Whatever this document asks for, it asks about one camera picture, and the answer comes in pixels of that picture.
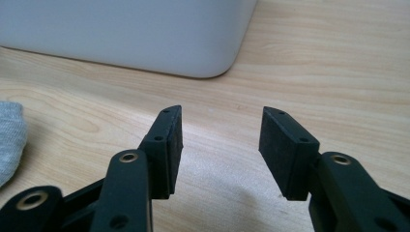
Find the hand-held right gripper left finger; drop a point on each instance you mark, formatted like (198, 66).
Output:
(164, 154)

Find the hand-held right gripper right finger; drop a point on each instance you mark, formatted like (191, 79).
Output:
(285, 154)

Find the grey sock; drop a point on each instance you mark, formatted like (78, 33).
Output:
(11, 141)

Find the white plastic storage box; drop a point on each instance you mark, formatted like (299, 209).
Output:
(129, 32)

